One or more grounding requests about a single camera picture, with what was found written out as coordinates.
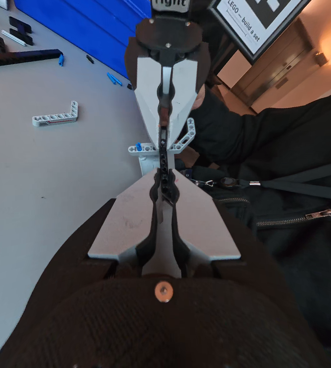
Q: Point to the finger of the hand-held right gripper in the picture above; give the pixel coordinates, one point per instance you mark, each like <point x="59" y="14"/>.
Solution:
<point x="146" y="92"/>
<point x="185" y="92"/>

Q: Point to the long black lego beam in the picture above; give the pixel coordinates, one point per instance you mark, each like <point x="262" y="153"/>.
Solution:
<point x="24" y="57"/>

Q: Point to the printed cardboard box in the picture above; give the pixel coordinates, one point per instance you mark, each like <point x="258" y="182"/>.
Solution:
<point x="1" y="3"/>

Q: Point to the blue storage bin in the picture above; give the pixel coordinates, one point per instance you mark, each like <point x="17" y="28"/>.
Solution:
<point x="90" y="26"/>

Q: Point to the person's right hand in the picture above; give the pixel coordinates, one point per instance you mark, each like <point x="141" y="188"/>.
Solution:
<point x="198" y="99"/>

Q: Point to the grey angled lego beam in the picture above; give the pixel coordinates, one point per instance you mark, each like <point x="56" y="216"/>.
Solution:
<point x="56" y="117"/>

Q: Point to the white lego axle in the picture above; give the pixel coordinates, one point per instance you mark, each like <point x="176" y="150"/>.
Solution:
<point x="13" y="37"/>

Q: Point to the person's black jacket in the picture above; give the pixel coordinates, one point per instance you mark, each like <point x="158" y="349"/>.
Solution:
<point x="312" y="258"/>

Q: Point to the wall lamp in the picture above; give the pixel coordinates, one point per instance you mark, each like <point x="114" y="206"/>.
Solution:
<point x="321" y="58"/>

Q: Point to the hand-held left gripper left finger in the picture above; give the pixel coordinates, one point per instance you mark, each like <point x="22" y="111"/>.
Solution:
<point x="122" y="224"/>

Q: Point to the black badge reel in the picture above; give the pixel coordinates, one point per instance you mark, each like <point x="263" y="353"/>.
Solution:
<point x="228" y="182"/>

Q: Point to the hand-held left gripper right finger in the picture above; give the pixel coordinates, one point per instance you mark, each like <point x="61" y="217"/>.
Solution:
<point x="202" y="224"/>

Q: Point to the metal elevator door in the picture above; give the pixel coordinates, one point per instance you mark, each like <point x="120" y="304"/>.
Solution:
<point x="277" y="66"/>

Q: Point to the grey lego assembly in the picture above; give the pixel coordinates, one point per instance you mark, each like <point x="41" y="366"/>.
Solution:
<point x="148" y="164"/>

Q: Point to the black framed sign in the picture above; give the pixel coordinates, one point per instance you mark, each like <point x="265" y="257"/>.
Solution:
<point x="248" y="26"/>

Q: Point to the person's right forearm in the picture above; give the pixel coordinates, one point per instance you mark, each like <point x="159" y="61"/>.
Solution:
<point x="240" y="132"/>

